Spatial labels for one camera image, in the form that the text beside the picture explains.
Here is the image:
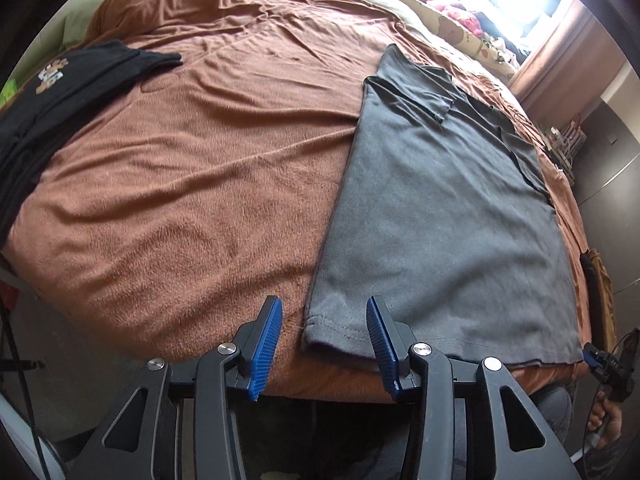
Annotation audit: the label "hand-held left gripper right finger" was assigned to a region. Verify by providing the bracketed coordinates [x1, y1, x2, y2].
[366, 296, 583, 480]

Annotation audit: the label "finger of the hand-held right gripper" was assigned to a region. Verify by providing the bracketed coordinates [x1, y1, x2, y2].
[582, 342, 608, 377]

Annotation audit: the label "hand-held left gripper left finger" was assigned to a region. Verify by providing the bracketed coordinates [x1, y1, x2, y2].
[70, 295, 284, 480]

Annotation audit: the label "grey t-shirt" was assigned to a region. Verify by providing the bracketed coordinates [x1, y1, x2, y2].
[300, 42, 586, 373]

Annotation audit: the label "black printed folded clothes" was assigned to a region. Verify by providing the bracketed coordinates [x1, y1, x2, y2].
[0, 40, 183, 248]

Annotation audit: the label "person's right hand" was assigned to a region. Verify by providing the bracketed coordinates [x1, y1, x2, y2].
[590, 390, 624, 449]

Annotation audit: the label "brown folded garment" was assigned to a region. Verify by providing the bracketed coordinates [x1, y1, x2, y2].
[587, 250, 617, 353]

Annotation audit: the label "person's legs in patterned trousers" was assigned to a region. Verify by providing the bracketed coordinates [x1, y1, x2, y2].
[530, 385, 574, 442]

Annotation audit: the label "black folded garment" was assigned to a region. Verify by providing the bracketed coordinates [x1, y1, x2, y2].
[579, 252, 598, 287]

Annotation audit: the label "dark grey wardrobe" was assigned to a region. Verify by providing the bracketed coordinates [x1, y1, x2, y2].
[570, 67, 640, 361]

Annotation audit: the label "brown blanket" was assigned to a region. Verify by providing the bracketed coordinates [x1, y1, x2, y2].
[0, 0, 616, 403]

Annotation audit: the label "cream nightstand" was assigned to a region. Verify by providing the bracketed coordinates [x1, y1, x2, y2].
[542, 127, 584, 184]

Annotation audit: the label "red striped bag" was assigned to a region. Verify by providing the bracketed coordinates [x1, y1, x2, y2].
[560, 114, 587, 152]

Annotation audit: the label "pink curtain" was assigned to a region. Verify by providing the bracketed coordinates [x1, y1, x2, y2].
[510, 0, 632, 117]

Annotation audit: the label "bear print cushion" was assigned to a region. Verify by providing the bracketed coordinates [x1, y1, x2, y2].
[425, 2, 521, 79]

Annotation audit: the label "beige duvet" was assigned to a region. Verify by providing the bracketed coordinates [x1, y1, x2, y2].
[260, 0, 436, 47]

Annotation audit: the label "pile of plush toys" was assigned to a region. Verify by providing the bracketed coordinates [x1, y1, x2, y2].
[372, 0, 531, 56]

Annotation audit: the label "light green bag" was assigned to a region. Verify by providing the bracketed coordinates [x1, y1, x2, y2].
[0, 76, 22, 112]

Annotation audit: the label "light green pillow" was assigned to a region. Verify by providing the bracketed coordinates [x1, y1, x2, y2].
[57, 9, 98, 54]

